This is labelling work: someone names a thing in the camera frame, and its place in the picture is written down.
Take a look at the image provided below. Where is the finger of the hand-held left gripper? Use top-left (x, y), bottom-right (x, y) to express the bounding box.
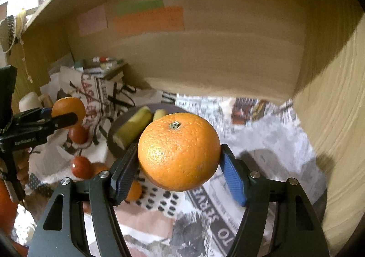
top-left (27, 112), bottom-right (78, 133)
top-left (13, 107), bottom-right (54, 124)

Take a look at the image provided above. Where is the dark round plate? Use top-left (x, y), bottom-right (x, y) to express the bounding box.
top-left (106, 103), bottom-right (197, 161)

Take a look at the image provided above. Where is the yellow cord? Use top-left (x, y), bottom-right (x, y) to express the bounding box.
top-left (16, 9), bottom-right (34, 82)

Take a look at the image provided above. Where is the newspaper print tablecloth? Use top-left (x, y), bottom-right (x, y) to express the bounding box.
top-left (16, 66), bottom-right (327, 257)

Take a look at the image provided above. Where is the white wooden mallet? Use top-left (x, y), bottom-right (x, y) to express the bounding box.
top-left (18, 92), bottom-right (55, 113)

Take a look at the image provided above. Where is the large orange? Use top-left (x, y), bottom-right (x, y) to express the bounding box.
top-left (137, 113), bottom-right (221, 192)

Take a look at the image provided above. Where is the small orange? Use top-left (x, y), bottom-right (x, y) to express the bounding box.
top-left (125, 180), bottom-right (143, 202)
top-left (91, 162), bottom-right (110, 179)
top-left (51, 97), bottom-right (86, 130)

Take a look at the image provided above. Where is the orange round fruit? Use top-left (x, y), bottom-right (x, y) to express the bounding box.
top-left (0, 180), bottom-right (19, 243)

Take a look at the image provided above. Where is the patterned lace ribbon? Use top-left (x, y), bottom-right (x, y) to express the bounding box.
top-left (0, 15), bottom-right (19, 53)

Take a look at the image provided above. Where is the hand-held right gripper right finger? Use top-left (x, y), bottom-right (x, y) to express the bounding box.
top-left (218, 144), bottom-right (330, 257)

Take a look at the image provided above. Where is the pink sticky note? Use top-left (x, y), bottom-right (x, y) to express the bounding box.
top-left (77, 5), bottom-right (108, 36)

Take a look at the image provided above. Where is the green sticky note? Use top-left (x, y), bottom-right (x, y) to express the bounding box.
top-left (117, 0), bottom-right (165, 15)

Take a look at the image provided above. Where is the wooden shelf unit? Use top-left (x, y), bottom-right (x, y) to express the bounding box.
top-left (6, 0), bottom-right (365, 257)

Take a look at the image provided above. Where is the orange sticky note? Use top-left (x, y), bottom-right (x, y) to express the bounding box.
top-left (109, 6), bottom-right (185, 38)

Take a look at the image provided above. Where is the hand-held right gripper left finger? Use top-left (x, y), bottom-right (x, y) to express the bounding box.
top-left (27, 143), bottom-right (139, 257)

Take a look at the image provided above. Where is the red tomato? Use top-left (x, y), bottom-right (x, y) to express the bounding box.
top-left (68, 124), bottom-right (89, 145)
top-left (71, 156), bottom-right (94, 178)

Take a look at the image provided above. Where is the yellow banana piece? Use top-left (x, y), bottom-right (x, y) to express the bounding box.
top-left (112, 106), bottom-right (153, 151)
top-left (152, 109), bottom-right (167, 122)

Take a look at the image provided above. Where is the person's left hand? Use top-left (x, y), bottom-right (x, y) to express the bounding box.
top-left (16, 149), bottom-right (31, 187)

